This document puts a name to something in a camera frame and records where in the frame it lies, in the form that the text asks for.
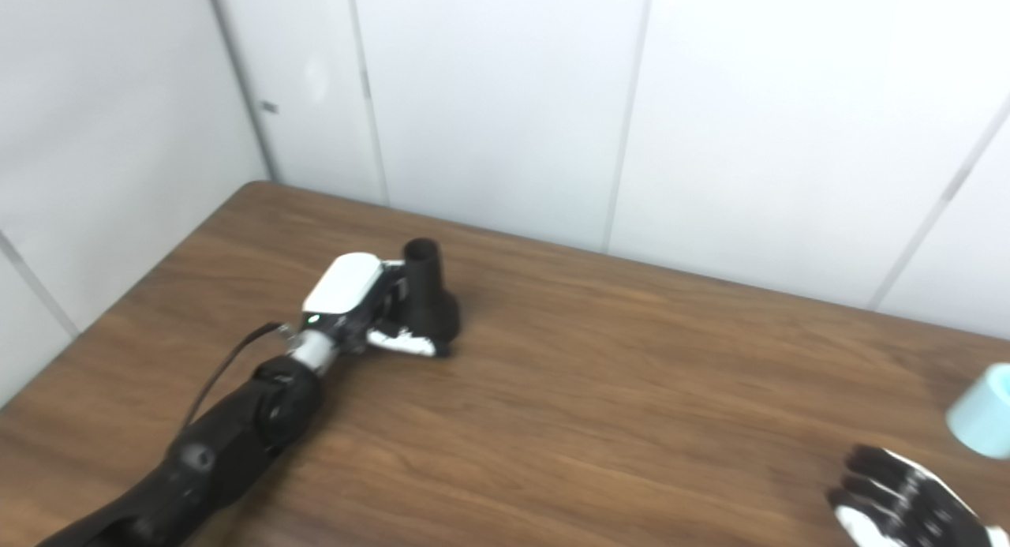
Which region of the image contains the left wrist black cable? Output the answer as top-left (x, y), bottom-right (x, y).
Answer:
top-left (185, 322), bottom-right (291, 429)

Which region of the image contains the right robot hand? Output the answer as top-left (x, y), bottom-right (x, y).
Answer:
top-left (827, 444), bottom-right (1010, 547)

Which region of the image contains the black nozzle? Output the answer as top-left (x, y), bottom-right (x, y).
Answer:
top-left (398, 238), bottom-right (462, 357)

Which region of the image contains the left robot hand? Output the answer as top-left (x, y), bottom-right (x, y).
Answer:
top-left (302, 253), bottom-right (441, 358)

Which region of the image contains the light blue cylinder cup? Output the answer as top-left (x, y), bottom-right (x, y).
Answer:
top-left (946, 363), bottom-right (1010, 459)

